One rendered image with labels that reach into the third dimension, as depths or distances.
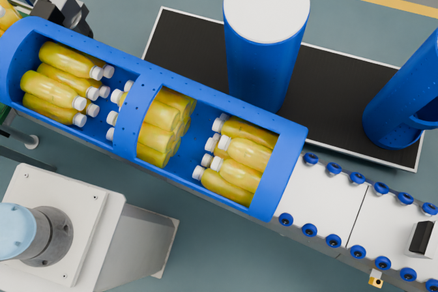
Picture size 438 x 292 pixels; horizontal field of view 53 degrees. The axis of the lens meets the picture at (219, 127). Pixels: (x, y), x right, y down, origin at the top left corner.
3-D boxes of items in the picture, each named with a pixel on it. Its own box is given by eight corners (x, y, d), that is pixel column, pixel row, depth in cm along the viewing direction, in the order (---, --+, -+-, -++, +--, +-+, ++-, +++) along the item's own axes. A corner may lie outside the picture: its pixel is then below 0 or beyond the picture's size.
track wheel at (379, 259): (394, 264, 125) (394, 259, 126) (378, 258, 125) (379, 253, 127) (386, 274, 128) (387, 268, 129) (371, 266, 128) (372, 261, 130)
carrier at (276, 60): (283, 122, 223) (286, 69, 230) (308, 47, 139) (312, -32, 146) (227, 117, 225) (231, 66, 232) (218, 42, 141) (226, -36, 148)
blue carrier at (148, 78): (264, 228, 132) (274, 218, 105) (18, 115, 145) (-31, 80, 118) (300, 144, 140) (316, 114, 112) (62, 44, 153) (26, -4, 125)
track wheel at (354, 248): (368, 253, 126) (369, 248, 127) (353, 247, 127) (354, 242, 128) (362, 262, 129) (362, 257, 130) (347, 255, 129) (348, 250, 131)
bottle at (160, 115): (177, 108, 119) (119, 83, 121) (167, 131, 118) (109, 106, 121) (182, 111, 125) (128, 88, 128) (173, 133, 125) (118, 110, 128)
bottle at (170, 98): (188, 115, 132) (135, 92, 135) (193, 96, 129) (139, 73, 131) (178, 126, 127) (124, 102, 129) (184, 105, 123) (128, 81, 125)
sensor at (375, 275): (376, 287, 132) (381, 289, 127) (367, 283, 132) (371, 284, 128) (385, 262, 134) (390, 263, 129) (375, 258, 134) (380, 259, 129)
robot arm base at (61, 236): (52, 278, 110) (33, 279, 100) (4, 249, 113) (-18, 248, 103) (85, 223, 113) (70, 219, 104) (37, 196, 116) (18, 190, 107)
